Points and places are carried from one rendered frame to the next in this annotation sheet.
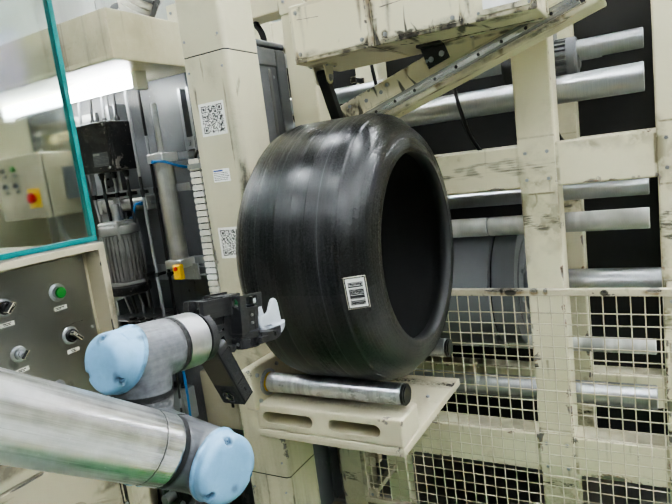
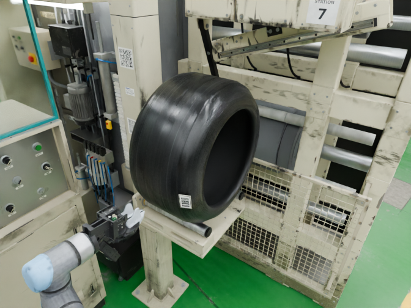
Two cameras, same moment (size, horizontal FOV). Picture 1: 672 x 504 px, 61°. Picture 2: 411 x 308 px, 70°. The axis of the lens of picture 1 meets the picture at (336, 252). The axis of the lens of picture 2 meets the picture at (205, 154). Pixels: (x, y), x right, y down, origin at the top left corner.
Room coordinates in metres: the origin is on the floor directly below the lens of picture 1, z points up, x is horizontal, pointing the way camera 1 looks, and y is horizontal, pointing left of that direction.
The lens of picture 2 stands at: (0.25, -0.14, 1.78)
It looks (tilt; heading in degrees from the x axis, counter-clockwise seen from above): 31 degrees down; 4
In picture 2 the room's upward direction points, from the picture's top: 1 degrees clockwise
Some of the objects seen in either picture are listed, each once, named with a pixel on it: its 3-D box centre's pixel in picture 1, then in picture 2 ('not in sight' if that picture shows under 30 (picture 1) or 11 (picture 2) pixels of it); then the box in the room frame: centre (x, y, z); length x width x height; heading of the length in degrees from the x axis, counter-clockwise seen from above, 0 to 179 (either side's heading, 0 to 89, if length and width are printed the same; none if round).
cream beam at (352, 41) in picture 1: (418, 16); (268, 0); (1.50, -0.28, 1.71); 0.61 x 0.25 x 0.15; 60
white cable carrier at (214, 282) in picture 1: (216, 253); (127, 125); (1.43, 0.30, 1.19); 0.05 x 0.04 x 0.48; 150
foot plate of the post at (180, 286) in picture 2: not in sight; (160, 288); (1.41, 0.21, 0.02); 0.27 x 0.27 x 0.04; 60
